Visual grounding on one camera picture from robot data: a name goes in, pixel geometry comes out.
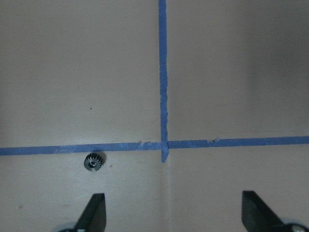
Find small black bearing gear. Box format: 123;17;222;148
84;152;105;172

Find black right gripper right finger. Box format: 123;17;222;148
242;190;284;232

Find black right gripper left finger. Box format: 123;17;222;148
73;193;106;232

